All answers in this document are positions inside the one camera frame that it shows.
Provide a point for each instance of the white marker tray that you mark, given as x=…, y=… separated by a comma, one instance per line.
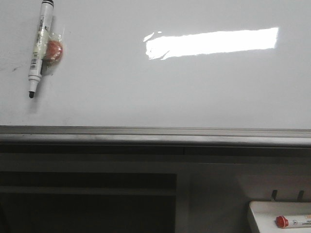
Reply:
x=262, y=216

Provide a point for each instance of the red capped whiteboard marker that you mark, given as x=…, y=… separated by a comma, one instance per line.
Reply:
x=297, y=221

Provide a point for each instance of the red round magnet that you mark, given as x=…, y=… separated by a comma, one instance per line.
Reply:
x=55, y=50

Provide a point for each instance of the white whiteboard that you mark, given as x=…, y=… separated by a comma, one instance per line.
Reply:
x=197, y=72

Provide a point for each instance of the white black whiteboard marker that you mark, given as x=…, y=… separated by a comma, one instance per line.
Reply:
x=40, y=45

